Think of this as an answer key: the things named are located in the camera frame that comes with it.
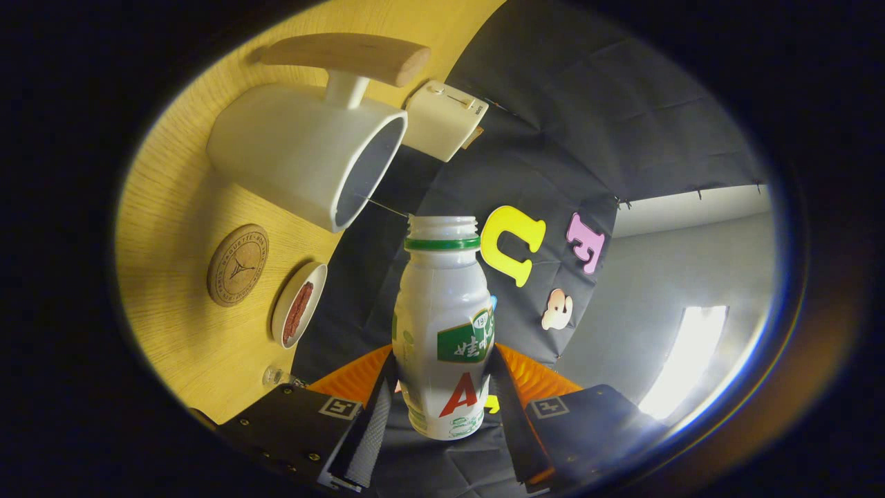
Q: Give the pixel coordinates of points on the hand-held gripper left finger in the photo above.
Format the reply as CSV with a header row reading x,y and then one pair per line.
x,y
370,429

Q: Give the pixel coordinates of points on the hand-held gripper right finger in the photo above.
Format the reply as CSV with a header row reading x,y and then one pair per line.
x,y
515,429

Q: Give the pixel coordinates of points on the white juice bottle green label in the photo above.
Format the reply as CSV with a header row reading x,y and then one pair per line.
x,y
435,297

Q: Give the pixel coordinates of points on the round cork coaster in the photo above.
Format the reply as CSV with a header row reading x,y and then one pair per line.
x,y
237,265

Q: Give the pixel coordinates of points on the clear plastic water bottle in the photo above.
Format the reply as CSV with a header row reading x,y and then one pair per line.
x,y
275,376

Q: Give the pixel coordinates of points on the reddish brown meat piece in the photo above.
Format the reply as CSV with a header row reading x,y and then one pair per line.
x,y
292,325
303,301

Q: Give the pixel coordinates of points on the white round plate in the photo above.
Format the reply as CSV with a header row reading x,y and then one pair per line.
x,y
317,287

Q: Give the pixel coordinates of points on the bright ceiling light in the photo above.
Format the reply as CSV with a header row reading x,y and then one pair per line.
x,y
684,360

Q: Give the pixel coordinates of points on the wooden table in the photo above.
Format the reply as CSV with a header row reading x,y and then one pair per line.
x,y
173,332

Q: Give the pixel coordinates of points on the toast slice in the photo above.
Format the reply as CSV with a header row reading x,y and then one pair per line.
x,y
474,137

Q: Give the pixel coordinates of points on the cream toaster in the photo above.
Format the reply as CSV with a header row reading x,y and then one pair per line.
x,y
439,117

